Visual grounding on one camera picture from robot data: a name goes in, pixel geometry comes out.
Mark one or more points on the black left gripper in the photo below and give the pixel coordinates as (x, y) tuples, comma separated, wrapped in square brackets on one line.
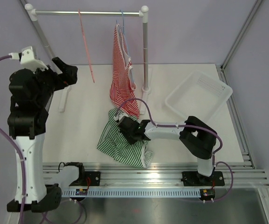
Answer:
[(68, 76)]

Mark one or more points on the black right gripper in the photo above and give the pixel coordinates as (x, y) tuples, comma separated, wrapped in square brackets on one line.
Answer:
[(131, 141)]

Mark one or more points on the green white striped tank top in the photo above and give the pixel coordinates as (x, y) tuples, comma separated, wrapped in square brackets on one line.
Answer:
[(115, 145)]

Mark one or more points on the red white striped tank top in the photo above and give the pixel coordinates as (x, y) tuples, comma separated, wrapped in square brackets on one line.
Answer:
[(120, 89)]

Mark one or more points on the pink wire hanger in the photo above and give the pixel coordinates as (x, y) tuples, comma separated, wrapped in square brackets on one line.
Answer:
[(86, 46)]

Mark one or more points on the blue wire hanger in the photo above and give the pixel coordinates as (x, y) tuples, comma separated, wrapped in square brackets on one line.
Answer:
[(125, 51)]

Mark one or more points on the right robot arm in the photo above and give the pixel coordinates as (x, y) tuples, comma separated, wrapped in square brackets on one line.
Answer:
[(196, 136)]

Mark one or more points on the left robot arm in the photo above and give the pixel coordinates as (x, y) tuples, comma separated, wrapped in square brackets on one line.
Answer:
[(31, 90)]

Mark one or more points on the white plastic basket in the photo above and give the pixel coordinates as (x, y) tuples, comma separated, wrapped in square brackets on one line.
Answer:
[(198, 95)]

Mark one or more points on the white garment rack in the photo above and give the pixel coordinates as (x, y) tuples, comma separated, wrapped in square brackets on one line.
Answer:
[(142, 13)]

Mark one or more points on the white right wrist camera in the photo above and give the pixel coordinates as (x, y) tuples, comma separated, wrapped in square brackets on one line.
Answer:
[(118, 117)]

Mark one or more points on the white slotted cable duct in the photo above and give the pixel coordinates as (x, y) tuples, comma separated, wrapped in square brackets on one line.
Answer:
[(130, 193)]

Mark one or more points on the aluminium mounting rail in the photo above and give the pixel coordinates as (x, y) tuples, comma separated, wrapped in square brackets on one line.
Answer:
[(169, 175)]

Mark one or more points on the aluminium frame post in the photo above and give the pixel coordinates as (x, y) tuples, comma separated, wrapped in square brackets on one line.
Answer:
[(246, 25)]

